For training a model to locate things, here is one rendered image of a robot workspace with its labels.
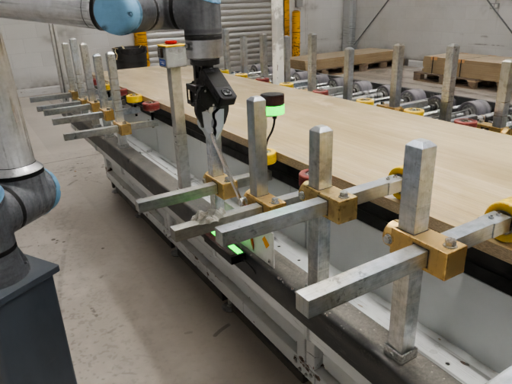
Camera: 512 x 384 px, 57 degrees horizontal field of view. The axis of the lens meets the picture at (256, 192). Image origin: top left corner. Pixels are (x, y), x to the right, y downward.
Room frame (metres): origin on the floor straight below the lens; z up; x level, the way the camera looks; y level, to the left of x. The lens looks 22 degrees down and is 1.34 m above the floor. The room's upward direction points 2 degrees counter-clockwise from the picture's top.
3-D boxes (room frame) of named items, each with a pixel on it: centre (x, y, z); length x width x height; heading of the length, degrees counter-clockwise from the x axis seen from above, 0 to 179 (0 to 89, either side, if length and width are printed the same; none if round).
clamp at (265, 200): (1.13, -0.02, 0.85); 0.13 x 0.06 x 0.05; 31
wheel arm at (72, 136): (2.16, 0.66, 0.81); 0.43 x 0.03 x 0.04; 121
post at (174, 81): (1.59, 0.26, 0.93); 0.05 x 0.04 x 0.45; 31
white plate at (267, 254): (1.16, 0.03, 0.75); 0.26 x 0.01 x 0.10; 31
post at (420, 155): (0.72, -0.27, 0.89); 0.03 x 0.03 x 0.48; 31
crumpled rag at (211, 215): (1.03, 0.11, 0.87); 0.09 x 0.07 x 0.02; 121
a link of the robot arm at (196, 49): (1.20, 0.12, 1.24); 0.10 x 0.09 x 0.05; 121
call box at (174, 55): (1.59, 0.25, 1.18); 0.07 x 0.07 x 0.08; 31
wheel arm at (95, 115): (2.38, 0.79, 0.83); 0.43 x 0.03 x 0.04; 121
